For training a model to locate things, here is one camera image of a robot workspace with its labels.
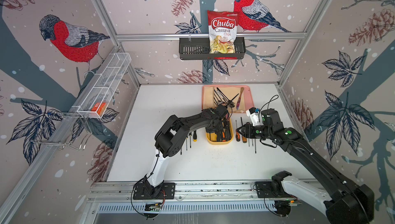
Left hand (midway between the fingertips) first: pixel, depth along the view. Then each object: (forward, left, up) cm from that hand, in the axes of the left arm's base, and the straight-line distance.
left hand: (221, 127), depth 94 cm
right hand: (-8, -7, +14) cm, 18 cm away
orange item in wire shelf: (-7, +57, +30) cm, 65 cm away
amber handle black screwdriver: (-8, -13, -1) cm, 16 cm away
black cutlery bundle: (+25, -1, -1) cm, 25 cm away
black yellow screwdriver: (-10, +21, -3) cm, 23 cm away
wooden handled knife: (+35, -20, -2) cm, 40 cm away
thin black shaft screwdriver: (-11, -16, -3) cm, 19 cm away
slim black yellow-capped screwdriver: (-5, +16, -2) cm, 17 cm away
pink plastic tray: (+27, -24, -3) cm, 36 cm away
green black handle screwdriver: (-16, +24, -2) cm, 29 cm away
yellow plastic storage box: (-7, +6, -1) cm, 9 cm away
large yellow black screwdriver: (-5, +19, -2) cm, 20 cm away
